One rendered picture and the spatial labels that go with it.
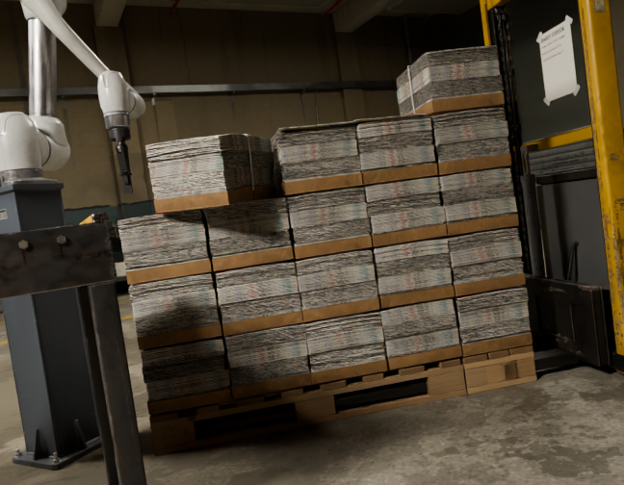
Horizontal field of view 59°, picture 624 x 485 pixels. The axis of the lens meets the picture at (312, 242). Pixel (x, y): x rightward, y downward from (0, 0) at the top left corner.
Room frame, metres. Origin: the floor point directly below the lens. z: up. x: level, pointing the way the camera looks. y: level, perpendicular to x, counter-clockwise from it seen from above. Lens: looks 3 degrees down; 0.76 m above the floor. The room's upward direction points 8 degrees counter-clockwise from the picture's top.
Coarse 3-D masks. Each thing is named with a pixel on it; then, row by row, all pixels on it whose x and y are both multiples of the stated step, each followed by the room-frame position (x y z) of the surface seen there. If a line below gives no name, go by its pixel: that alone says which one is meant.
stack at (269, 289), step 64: (320, 192) 1.98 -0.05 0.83; (384, 192) 2.02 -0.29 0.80; (128, 256) 1.87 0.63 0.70; (192, 256) 1.90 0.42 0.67; (320, 256) 2.01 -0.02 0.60; (384, 256) 2.01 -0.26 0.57; (448, 256) 2.05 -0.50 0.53; (192, 320) 1.90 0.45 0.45; (320, 320) 1.98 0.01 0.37; (384, 320) 2.00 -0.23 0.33; (448, 320) 2.04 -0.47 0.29; (192, 384) 1.90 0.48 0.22; (320, 384) 1.97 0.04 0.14; (384, 384) 2.00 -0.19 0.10; (448, 384) 2.03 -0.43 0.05
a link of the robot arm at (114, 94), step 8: (104, 72) 2.02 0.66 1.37; (112, 72) 2.02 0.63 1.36; (104, 80) 2.01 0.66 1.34; (112, 80) 2.01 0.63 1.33; (120, 80) 2.03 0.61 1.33; (104, 88) 2.01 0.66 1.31; (112, 88) 2.01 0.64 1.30; (120, 88) 2.02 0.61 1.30; (128, 88) 2.08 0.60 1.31; (104, 96) 2.01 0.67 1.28; (112, 96) 2.01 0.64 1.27; (120, 96) 2.02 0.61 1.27; (128, 96) 2.06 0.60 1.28; (104, 104) 2.01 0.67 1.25; (112, 104) 2.01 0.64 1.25; (120, 104) 2.02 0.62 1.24; (128, 104) 2.05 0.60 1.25; (104, 112) 2.03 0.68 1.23; (128, 112) 2.06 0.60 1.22
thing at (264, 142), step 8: (256, 144) 1.97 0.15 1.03; (264, 144) 2.03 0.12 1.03; (248, 152) 1.96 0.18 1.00; (256, 152) 1.97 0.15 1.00; (264, 152) 2.03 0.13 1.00; (272, 152) 2.08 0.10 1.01; (256, 160) 1.96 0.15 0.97; (264, 160) 2.02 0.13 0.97; (272, 160) 2.08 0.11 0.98; (256, 168) 1.97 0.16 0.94; (264, 168) 2.02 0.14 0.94; (272, 168) 2.09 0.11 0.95; (256, 176) 1.96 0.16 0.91; (264, 176) 2.01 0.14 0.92; (272, 176) 2.07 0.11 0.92; (256, 184) 1.95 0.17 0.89; (264, 184) 2.01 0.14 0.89; (272, 184) 2.07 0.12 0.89
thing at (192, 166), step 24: (168, 144) 1.80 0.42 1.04; (192, 144) 1.77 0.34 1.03; (216, 144) 1.77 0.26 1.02; (240, 144) 1.86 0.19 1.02; (168, 168) 1.82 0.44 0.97; (192, 168) 1.79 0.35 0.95; (216, 168) 1.76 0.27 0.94; (240, 168) 1.90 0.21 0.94; (168, 192) 1.84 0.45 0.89; (192, 192) 1.80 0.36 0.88
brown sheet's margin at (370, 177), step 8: (392, 168) 2.01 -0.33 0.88; (400, 168) 2.02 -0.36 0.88; (408, 168) 2.03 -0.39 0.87; (416, 168) 2.03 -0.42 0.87; (424, 168) 2.04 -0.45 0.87; (432, 168) 2.04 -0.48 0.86; (368, 176) 2.00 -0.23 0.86; (376, 176) 2.00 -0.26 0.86; (384, 176) 2.01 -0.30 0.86; (392, 176) 2.02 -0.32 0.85; (400, 176) 2.02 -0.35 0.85; (408, 176) 2.03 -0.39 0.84; (416, 176) 2.03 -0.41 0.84
